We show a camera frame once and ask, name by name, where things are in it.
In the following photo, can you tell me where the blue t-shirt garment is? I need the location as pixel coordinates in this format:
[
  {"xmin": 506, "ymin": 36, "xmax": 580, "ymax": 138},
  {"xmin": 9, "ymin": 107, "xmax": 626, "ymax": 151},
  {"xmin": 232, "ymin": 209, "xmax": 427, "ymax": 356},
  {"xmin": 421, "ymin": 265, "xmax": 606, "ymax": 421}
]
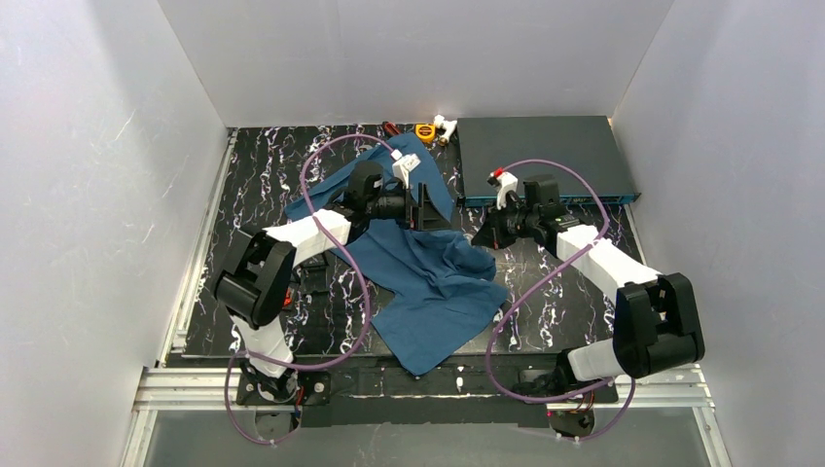
[{"xmin": 284, "ymin": 132, "xmax": 511, "ymax": 377}]

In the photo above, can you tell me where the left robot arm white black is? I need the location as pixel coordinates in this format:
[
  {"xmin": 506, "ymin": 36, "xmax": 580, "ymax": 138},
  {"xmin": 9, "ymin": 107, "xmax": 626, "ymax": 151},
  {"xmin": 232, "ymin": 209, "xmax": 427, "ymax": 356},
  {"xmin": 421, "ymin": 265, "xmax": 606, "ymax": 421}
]
[{"xmin": 211, "ymin": 156, "xmax": 450, "ymax": 379}]

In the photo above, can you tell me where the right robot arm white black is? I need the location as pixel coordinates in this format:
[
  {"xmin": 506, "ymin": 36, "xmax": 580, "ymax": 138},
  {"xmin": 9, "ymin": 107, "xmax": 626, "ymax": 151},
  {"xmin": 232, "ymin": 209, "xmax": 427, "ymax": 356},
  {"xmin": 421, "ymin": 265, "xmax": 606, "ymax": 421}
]
[{"xmin": 472, "ymin": 169, "xmax": 705, "ymax": 388}]

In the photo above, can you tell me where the yellow tape measure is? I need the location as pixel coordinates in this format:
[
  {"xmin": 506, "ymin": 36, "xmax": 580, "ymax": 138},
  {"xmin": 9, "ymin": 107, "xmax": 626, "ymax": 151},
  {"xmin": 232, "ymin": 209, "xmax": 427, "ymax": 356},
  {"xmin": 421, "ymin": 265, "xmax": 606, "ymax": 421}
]
[{"xmin": 413, "ymin": 124, "xmax": 437, "ymax": 144}]

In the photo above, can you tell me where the small white figurine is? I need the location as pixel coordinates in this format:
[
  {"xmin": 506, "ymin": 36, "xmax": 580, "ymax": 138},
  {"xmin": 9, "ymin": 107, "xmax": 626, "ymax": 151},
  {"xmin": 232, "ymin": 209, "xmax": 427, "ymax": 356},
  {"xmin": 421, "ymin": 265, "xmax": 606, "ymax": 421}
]
[{"xmin": 433, "ymin": 114, "xmax": 457, "ymax": 146}]

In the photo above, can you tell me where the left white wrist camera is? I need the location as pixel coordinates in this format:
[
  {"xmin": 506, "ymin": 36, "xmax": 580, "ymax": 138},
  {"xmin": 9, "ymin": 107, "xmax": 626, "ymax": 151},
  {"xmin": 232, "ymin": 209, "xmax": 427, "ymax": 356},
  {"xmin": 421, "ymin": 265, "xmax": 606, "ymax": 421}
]
[{"xmin": 390, "ymin": 149, "xmax": 420, "ymax": 189}]

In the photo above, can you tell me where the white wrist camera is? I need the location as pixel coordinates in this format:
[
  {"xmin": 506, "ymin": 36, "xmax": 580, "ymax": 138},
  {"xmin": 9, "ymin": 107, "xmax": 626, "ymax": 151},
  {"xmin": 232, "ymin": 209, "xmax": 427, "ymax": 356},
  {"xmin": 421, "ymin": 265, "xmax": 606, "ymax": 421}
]
[
  {"xmin": 487, "ymin": 167, "xmax": 519, "ymax": 210},
  {"xmin": 390, "ymin": 149, "xmax": 420, "ymax": 189}
]

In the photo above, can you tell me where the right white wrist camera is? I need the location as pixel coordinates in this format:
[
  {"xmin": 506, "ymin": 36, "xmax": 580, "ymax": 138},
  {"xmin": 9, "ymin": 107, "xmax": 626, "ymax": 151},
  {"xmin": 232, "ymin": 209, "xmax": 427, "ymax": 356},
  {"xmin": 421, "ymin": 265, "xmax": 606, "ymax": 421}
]
[{"xmin": 487, "ymin": 167, "xmax": 519, "ymax": 210}]

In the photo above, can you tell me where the red handled tool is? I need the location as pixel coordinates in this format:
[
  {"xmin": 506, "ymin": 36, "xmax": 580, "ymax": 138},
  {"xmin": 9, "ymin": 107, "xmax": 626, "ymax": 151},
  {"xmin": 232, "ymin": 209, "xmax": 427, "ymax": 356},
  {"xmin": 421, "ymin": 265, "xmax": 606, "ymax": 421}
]
[{"xmin": 381, "ymin": 121, "xmax": 402, "ymax": 137}]

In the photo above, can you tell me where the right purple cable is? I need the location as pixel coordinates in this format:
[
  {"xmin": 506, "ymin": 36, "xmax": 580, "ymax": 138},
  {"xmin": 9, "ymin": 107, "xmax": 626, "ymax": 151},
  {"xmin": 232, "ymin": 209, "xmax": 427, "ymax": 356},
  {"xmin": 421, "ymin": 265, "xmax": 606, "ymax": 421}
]
[{"xmin": 484, "ymin": 158, "xmax": 637, "ymax": 442}]

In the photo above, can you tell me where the purple cable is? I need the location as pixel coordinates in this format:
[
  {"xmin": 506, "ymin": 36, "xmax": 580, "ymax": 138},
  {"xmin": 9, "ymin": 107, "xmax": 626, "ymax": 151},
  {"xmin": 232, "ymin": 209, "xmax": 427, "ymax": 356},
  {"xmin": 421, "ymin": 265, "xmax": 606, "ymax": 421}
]
[
  {"xmin": 484, "ymin": 158, "xmax": 637, "ymax": 442},
  {"xmin": 224, "ymin": 133, "xmax": 402, "ymax": 448}
]

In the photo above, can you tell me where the dark grey network switch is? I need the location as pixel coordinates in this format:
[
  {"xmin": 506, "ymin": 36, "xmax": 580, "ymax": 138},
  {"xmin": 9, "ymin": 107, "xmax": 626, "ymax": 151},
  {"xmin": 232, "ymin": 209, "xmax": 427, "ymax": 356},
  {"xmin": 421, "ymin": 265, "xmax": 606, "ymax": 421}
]
[{"xmin": 456, "ymin": 116, "xmax": 640, "ymax": 207}]

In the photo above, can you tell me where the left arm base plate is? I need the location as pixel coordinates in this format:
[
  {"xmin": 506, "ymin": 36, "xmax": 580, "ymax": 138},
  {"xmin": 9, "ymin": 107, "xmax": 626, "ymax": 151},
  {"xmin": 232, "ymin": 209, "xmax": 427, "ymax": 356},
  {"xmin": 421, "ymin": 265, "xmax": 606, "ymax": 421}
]
[{"xmin": 235, "ymin": 360, "xmax": 332, "ymax": 406}]

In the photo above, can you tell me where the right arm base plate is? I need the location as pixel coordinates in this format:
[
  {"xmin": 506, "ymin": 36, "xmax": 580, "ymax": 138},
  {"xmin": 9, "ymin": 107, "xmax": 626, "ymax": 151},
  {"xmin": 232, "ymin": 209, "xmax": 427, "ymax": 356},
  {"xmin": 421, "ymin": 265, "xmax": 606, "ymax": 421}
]
[{"xmin": 512, "ymin": 370, "xmax": 617, "ymax": 441}]

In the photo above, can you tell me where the aluminium frame rail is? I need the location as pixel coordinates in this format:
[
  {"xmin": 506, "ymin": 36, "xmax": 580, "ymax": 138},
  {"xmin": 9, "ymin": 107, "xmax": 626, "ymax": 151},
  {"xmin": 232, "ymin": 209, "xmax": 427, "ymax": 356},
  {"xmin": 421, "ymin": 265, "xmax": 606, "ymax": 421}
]
[{"xmin": 120, "ymin": 364, "xmax": 732, "ymax": 466}]

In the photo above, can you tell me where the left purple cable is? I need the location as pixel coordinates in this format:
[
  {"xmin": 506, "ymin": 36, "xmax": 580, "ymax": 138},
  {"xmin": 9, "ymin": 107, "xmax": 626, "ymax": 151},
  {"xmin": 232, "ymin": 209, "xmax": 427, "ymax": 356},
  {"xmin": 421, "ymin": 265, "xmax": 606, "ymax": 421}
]
[{"xmin": 224, "ymin": 133, "xmax": 402, "ymax": 448}]

